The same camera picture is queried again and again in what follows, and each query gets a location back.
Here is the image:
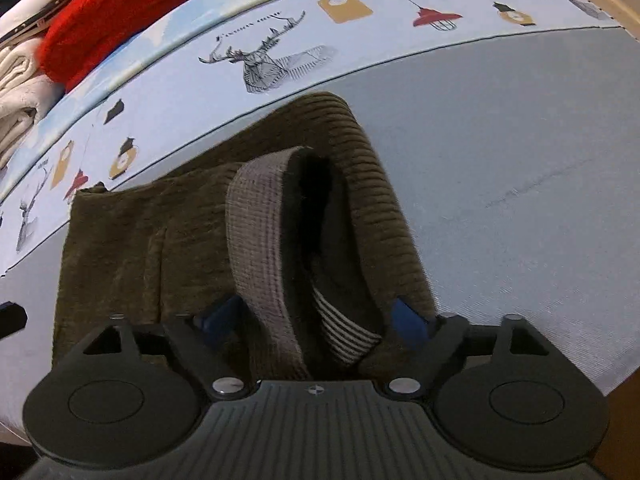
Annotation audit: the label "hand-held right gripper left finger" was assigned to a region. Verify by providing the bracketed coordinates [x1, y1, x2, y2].
[82, 294, 258, 401]

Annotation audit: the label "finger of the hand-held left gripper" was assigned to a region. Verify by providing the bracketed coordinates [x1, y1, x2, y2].
[0, 302, 28, 342]

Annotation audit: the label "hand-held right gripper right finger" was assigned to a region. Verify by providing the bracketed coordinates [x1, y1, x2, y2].
[372, 297, 552, 401]

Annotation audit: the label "olive brown corduroy pants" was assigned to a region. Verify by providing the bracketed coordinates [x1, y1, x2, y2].
[50, 91, 438, 382]

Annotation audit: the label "deer and lamp printed bedsheet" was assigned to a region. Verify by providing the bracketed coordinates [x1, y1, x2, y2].
[0, 0, 640, 446]

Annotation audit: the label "cream folded blanket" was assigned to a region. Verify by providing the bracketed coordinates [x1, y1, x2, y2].
[0, 42, 66, 171]

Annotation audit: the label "light blue patterned bed cover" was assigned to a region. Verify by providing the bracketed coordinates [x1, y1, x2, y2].
[0, 0, 371, 171]

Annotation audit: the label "red folded blanket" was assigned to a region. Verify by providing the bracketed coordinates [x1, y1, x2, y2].
[37, 0, 212, 93]

